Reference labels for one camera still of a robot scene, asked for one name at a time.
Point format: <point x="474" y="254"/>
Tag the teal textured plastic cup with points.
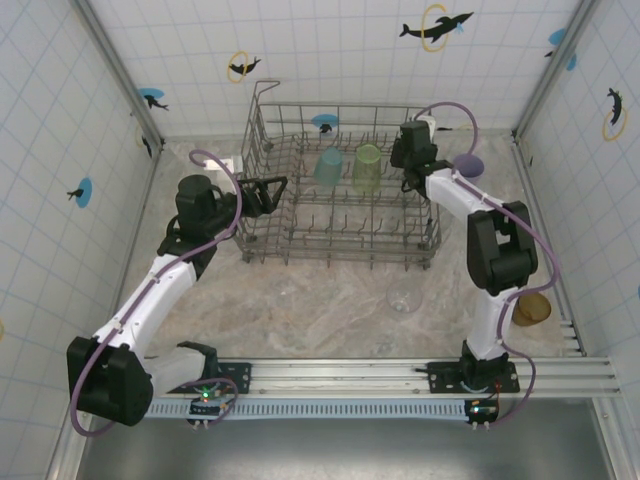
<point x="328" y="167"/>

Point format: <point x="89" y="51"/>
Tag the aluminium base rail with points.
<point x="340" y="375"/>

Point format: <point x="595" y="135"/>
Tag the green glass cup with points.
<point x="367" y="167"/>

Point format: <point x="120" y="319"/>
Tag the aluminium corner post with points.
<point x="537" y="100"/>
<point x="122" y="75"/>

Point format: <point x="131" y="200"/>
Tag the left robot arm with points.
<point x="150" y="295"/>

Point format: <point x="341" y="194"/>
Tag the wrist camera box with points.
<point x="427" y="121"/>
<point x="225" y="164"/>

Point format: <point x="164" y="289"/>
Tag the clear glass cup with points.
<point x="404" y="300"/>

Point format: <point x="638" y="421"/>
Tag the grey metal panel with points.
<point x="350" y="450"/>

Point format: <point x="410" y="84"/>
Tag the aluminium side rail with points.
<point x="146" y="195"/>
<point x="532" y="180"/>

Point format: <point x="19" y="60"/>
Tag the amber textured plastic cup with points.
<point x="535" y="307"/>

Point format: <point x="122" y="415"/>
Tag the aluminium frame bar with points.
<point x="62" y="450"/>
<point x="612" y="440"/>

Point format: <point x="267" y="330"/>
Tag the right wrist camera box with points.
<point x="427" y="121"/>

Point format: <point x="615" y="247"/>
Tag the aluminium wall base strip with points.
<point x="210" y="137"/>

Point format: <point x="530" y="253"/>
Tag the dolphin sticker blue circle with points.
<point x="557" y="36"/>
<point x="85" y="190"/>
<point x="322" y="121"/>
<point x="150" y="94"/>

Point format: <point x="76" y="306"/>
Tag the purple plastic cup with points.
<point x="470" y="162"/>

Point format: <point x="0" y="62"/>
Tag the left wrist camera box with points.
<point x="225" y="164"/>

